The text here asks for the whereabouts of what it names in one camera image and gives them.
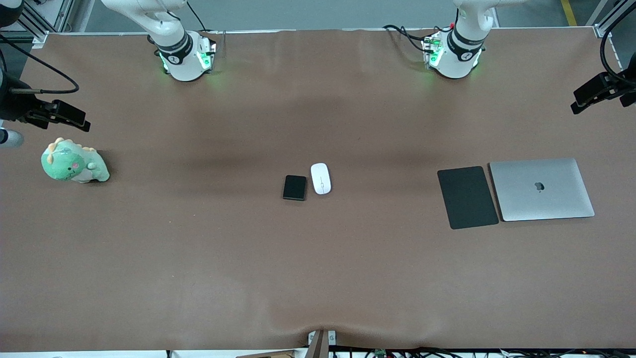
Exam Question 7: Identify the black phone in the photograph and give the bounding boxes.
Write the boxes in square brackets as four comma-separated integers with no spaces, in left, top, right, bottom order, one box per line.
[283,175,308,201]

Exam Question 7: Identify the white computer mouse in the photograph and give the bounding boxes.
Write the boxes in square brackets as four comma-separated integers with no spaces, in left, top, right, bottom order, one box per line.
[311,163,332,195]

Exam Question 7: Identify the black mouse pad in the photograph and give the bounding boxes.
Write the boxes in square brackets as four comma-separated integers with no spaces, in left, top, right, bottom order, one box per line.
[437,166,499,230]

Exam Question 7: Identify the green dinosaur plush toy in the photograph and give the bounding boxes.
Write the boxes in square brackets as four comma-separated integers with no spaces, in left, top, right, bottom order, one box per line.
[41,138,110,183]

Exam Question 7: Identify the silver laptop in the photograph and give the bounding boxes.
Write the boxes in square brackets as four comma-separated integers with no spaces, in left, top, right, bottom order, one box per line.
[489,158,595,222]

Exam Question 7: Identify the brown table cover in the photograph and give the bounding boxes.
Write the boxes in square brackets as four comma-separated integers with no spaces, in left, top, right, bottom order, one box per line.
[0,27,636,351]

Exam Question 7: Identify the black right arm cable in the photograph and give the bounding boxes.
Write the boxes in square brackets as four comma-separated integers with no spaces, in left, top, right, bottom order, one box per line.
[0,34,80,95]

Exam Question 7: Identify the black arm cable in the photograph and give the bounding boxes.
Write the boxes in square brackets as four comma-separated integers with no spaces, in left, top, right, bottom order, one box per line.
[600,0,636,88]
[0,34,80,95]

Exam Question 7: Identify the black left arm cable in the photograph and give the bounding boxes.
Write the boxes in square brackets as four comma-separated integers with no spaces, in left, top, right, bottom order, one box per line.
[600,0,636,88]

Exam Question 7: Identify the aluminium frame post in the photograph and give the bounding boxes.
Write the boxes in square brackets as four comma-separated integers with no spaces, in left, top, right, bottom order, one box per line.
[586,0,636,38]
[14,0,75,48]

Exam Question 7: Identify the black right base cable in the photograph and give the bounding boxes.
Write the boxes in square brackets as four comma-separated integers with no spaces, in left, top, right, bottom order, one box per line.
[186,0,209,33]

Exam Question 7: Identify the black left base cables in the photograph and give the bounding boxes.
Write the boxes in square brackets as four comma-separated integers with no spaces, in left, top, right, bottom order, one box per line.
[383,24,450,53]

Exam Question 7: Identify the metal table edge bracket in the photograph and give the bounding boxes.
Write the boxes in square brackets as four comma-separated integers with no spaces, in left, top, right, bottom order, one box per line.
[308,329,337,358]

